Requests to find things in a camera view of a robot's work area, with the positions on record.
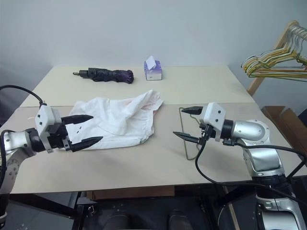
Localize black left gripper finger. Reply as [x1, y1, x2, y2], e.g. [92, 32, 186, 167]
[61, 115, 94, 127]
[71, 136, 104, 153]

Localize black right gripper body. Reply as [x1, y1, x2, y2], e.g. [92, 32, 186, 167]
[198, 123, 216, 144]

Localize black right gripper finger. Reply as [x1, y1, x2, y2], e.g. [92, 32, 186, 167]
[181, 106, 205, 116]
[173, 131, 202, 144]

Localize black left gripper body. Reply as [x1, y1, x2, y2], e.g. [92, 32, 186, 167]
[47, 117, 73, 152]

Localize olive wire hanger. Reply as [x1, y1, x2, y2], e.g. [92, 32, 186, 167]
[178, 107, 204, 161]

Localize white shirt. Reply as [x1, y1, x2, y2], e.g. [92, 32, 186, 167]
[68, 89, 165, 150]

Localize folded black purple umbrella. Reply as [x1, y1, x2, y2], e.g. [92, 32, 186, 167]
[72, 67, 135, 85]

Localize purple tissue box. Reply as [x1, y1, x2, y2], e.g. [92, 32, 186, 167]
[143, 56, 164, 81]

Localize brown box under table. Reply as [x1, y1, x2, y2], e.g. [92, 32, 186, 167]
[86, 185, 175, 201]

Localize wooden clothes rack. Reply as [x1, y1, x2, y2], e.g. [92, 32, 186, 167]
[246, 20, 307, 95]

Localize dark rounded shape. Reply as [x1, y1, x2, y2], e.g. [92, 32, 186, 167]
[166, 209, 193, 230]
[99, 210, 130, 230]

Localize hangers on wooden rack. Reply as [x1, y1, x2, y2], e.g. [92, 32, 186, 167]
[246, 25, 307, 76]

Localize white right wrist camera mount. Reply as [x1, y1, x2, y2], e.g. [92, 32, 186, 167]
[199, 102, 227, 141]

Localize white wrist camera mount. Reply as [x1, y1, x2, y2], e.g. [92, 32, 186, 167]
[199, 102, 227, 141]
[35, 104, 62, 154]

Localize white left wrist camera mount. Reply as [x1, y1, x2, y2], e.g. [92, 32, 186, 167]
[35, 104, 62, 154]

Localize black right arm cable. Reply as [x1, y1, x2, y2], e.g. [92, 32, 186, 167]
[194, 140, 307, 207]

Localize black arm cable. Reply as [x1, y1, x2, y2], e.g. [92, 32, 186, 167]
[194, 140, 307, 207]
[0, 85, 47, 190]

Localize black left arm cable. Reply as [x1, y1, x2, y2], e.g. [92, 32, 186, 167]
[0, 85, 47, 190]

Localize bunch of wire hangers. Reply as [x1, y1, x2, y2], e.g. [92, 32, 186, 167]
[243, 23, 307, 75]

